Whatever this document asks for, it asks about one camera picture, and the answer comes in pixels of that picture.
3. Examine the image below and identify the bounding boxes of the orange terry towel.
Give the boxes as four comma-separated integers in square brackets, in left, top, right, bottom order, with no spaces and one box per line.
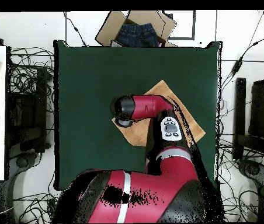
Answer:
[111,79,206,147]

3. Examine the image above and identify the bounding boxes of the dark green table cloth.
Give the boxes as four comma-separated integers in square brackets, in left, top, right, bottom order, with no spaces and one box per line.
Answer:
[53,40,222,191]

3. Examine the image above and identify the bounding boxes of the blue denim jeans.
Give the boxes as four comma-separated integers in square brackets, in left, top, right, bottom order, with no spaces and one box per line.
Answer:
[116,23,159,47]

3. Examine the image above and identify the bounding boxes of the brown cardboard box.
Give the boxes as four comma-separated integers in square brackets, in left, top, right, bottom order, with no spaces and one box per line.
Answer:
[95,10,177,47]

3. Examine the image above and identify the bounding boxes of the black equipment stand with cables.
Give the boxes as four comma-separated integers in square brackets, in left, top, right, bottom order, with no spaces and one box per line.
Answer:
[232,78,264,187]
[6,67,51,169]

